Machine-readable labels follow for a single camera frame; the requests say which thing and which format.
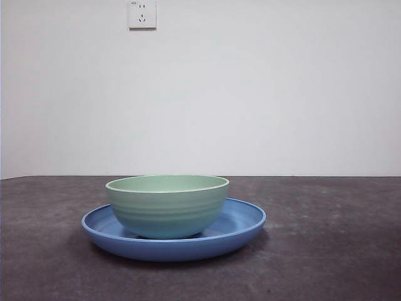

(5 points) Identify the green ribbed bowl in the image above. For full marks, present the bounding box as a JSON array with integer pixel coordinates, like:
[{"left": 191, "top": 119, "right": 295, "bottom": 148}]
[{"left": 105, "top": 174, "right": 230, "bottom": 239}]

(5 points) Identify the blue round plate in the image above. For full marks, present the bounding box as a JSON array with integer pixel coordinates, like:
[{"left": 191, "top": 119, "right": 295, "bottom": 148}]
[{"left": 81, "top": 197, "right": 267, "bottom": 263}]

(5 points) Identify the white wall socket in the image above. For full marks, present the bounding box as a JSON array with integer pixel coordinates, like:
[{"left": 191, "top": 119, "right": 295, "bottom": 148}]
[{"left": 127, "top": 0, "right": 157, "bottom": 31}]

